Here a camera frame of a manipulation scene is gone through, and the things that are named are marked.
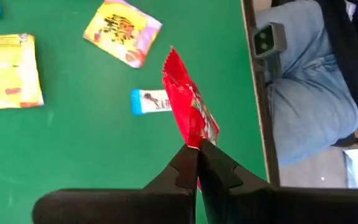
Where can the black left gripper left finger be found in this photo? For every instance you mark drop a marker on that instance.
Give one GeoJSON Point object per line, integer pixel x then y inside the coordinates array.
{"type": "Point", "coordinates": [154, 202]}

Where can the grey table camera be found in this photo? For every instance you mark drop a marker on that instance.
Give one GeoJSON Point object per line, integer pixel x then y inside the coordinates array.
{"type": "Point", "coordinates": [269, 39]}

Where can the yellow Sour Patch candy packet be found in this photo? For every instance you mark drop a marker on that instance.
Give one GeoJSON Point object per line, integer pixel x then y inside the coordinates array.
{"type": "Point", "coordinates": [8, 71]}
{"type": "Point", "coordinates": [123, 31]}

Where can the red Skittles candy packet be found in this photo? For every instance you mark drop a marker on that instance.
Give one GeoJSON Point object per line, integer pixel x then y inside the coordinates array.
{"type": "Point", "coordinates": [182, 99]}

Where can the person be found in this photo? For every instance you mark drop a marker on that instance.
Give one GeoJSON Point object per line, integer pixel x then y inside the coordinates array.
{"type": "Point", "coordinates": [309, 93]}

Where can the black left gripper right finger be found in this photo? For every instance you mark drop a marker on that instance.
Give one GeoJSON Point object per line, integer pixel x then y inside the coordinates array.
{"type": "Point", "coordinates": [244, 205]}

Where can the green table mat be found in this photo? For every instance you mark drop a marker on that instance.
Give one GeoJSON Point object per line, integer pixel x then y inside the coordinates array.
{"type": "Point", "coordinates": [73, 149]}

